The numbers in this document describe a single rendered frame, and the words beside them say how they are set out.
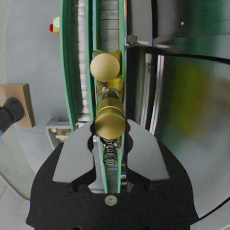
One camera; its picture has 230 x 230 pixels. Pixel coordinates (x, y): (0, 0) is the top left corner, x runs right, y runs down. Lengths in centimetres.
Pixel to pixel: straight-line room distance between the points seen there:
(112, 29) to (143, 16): 12
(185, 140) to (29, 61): 69
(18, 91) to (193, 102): 71
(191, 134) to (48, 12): 70
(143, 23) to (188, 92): 31
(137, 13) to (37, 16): 48
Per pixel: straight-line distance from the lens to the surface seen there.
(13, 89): 73
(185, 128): 21
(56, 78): 61
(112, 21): 44
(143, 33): 44
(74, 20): 46
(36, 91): 69
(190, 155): 21
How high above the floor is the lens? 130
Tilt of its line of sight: 62 degrees down
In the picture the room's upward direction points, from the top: 177 degrees clockwise
